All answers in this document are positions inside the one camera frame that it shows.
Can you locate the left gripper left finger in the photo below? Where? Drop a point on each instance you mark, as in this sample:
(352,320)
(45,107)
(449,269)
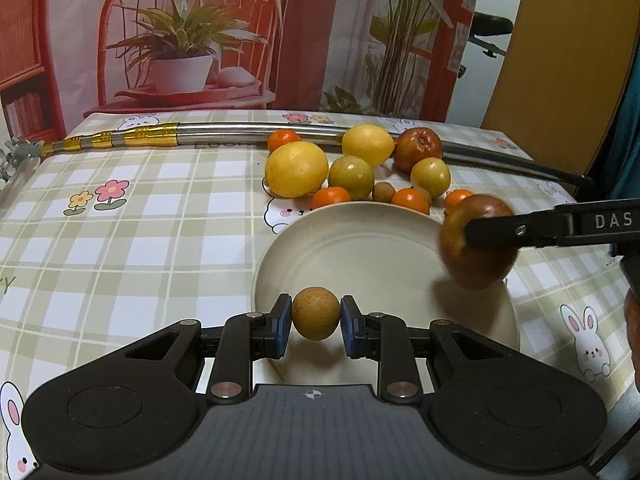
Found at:
(244,339)

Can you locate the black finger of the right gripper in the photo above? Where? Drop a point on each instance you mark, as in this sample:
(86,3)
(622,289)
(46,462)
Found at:
(537,229)

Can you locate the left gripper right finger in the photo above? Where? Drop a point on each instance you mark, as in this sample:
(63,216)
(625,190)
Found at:
(382,338)

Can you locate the dark red apple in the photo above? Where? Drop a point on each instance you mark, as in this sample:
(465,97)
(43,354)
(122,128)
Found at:
(470,247)

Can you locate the brown longan fruit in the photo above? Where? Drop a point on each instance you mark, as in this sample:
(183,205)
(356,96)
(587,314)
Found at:
(315,313)

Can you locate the small brown longan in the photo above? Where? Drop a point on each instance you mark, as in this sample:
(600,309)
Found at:
(383,192)

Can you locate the large yellow lemon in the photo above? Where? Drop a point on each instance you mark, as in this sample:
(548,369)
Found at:
(296,169)

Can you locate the small orange tangerine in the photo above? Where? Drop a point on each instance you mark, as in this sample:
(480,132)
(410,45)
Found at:
(281,137)

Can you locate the beige round plate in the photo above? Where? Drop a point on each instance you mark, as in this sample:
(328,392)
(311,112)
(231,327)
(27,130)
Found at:
(387,258)

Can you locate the checkered bunny tablecloth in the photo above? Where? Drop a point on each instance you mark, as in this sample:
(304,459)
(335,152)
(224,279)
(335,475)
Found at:
(99,249)

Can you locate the green yellow round fruit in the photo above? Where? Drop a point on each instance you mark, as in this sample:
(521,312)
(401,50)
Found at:
(353,174)

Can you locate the brown wooden board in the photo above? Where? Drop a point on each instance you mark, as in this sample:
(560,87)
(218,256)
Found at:
(564,74)

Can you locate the black exercise bike seat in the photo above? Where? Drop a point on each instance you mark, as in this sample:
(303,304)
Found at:
(485,25)

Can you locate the telescopic metal pole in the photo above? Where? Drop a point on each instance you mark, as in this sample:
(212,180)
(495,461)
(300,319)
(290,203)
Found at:
(16,153)

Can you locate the printed room backdrop poster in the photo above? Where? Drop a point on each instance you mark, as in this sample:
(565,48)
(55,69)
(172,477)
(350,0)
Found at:
(64,60)

